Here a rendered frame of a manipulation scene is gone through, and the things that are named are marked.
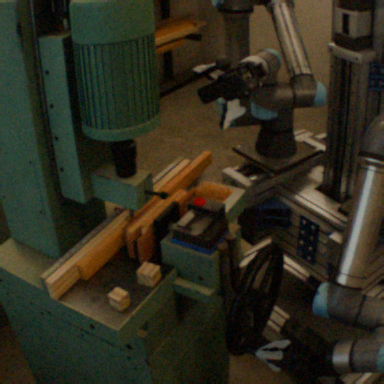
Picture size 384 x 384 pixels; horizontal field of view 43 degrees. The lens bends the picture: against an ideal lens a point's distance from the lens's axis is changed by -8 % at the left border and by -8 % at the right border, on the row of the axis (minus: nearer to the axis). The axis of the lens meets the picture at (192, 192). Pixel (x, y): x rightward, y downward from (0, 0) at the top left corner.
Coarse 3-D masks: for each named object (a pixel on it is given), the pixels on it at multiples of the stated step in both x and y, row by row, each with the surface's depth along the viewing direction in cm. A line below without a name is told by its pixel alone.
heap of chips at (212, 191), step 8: (200, 184) 146; (208, 184) 144; (216, 184) 144; (200, 192) 142; (208, 192) 142; (216, 192) 141; (224, 192) 142; (232, 192) 143; (216, 200) 140; (224, 200) 140
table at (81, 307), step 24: (240, 192) 143; (120, 264) 119; (240, 264) 126; (72, 288) 112; (96, 288) 112; (144, 288) 112; (168, 288) 117; (192, 288) 116; (216, 288) 117; (72, 312) 108; (96, 312) 106; (120, 312) 106; (144, 312) 109; (120, 336) 103
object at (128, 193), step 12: (96, 168) 124; (108, 168) 124; (96, 180) 122; (108, 180) 120; (120, 180) 119; (132, 180) 118; (144, 180) 119; (96, 192) 124; (108, 192) 122; (120, 192) 120; (132, 192) 118; (144, 192) 120; (120, 204) 122; (132, 204) 120; (144, 204) 121
